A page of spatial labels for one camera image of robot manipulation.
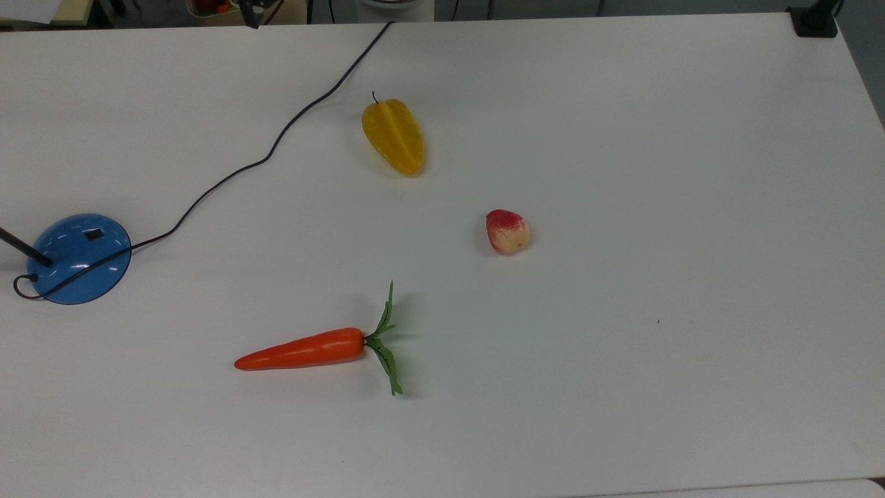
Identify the basket with fruit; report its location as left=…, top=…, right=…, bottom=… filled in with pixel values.
left=185, top=0, right=240, bottom=26

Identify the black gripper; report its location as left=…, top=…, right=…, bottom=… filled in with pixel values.
left=232, top=0, right=283, bottom=30

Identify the blue desk lamp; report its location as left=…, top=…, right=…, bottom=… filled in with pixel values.
left=0, top=213, right=133, bottom=306

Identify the red and cream toy fruit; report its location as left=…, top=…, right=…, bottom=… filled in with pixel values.
left=485, top=209, right=532, bottom=256

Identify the black lamp power cable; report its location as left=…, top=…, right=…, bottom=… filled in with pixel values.
left=12, top=21, right=395, bottom=302

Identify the orange plastic carrot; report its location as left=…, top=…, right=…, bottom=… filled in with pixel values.
left=234, top=280, right=404, bottom=397

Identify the yellow plastic starfruit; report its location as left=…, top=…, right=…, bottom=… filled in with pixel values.
left=361, top=91, right=425, bottom=178

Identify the white paper sheet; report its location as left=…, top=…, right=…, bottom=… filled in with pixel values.
left=0, top=0, right=64, bottom=26

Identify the black table clamp mount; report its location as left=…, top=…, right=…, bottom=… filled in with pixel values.
left=787, top=0, right=843, bottom=39

